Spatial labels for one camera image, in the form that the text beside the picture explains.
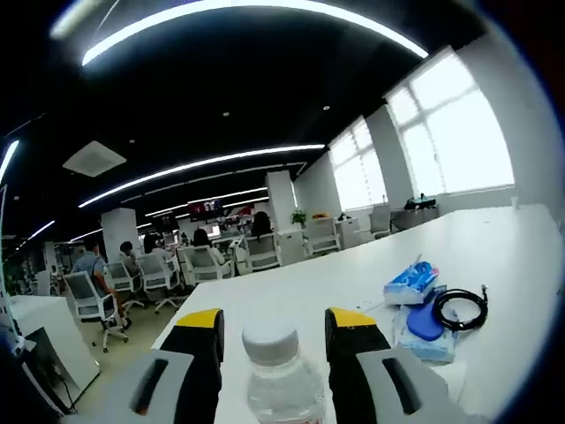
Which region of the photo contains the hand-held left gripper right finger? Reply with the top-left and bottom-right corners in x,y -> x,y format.
325,307 -> 469,424

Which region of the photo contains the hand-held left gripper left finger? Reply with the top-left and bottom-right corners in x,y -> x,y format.
90,307 -> 225,424

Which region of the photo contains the blue wet wipes pack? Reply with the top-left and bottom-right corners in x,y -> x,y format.
391,285 -> 458,364

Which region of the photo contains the clear plastic water bottle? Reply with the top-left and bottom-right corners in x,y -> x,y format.
241,318 -> 328,424

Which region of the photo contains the blue tissue pack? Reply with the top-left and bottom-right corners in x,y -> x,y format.
382,260 -> 441,307

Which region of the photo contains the black cable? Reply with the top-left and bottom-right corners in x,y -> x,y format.
434,284 -> 490,331

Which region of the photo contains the white side desk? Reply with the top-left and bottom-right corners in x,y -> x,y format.
8,294 -> 101,416

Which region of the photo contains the white table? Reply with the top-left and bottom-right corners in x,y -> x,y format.
149,201 -> 564,424

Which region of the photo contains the row of white office chairs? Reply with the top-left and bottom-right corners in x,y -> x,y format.
61,205 -> 394,354

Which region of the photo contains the hanging display screen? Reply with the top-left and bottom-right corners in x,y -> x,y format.
188,199 -> 224,222

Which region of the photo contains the dark bag with teal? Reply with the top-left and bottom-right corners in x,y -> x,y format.
404,193 -> 438,211

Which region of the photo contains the far ceiling light strip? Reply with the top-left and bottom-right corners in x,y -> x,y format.
145,187 -> 269,217

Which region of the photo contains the narrow window with blinds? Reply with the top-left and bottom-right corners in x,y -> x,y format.
328,117 -> 389,211

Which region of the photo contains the long ceiling light strip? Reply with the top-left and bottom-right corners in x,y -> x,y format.
78,143 -> 327,208

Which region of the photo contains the ceiling air conditioner unit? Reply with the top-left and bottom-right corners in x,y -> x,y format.
62,140 -> 127,178

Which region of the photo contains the wide window with blinds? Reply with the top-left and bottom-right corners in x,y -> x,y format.
386,43 -> 516,195

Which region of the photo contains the overhead ceiling light strip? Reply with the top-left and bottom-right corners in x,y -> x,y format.
81,0 -> 429,67

